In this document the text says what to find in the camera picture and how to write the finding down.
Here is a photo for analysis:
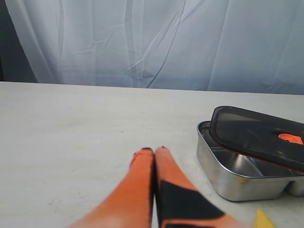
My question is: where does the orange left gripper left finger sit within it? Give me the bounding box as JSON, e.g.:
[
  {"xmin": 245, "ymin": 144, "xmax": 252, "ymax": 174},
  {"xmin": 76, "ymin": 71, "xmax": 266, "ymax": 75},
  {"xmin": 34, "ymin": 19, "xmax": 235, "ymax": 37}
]
[{"xmin": 70, "ymin": 148, "xmax": 154, "ymax": 228}]

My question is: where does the stainless steel lunch box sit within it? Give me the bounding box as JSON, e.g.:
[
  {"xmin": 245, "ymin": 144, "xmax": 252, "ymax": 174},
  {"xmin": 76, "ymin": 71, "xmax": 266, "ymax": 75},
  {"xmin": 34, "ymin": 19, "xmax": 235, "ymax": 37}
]
[{"xmin": 197, "ymin": 121, "xmax": 304, "ymax": 201}]

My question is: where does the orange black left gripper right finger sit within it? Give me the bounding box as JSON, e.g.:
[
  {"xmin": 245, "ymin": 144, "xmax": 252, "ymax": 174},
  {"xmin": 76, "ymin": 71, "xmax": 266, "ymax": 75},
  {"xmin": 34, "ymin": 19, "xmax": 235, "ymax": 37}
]
[{"xmin": 155, "ymin": 146, "xmax": 247, "ymax": 228}]

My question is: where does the dark lid with orange valve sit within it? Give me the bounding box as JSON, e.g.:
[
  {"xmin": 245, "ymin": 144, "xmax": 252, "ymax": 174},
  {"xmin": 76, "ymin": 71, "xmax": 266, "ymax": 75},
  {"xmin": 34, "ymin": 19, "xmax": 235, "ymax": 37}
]
[{"xmin": 209, "ymin": 106, "xmax": 304, "ymax": 172}]

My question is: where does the yellow cheese wedge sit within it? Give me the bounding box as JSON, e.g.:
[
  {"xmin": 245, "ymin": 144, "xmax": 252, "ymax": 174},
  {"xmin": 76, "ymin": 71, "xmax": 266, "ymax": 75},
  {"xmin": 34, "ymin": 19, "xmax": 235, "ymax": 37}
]
[{"xmin": 251, "ymin": 209, "xmax": 276, "ymax": 228}]

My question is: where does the white backdrop curtain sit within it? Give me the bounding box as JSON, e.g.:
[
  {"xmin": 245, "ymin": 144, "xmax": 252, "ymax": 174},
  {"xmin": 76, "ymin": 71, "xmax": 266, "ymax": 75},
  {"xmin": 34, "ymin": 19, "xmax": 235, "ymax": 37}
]
[{"xmin": 5, "ymin": 0, "xmax": 304, "ymax": 95}]

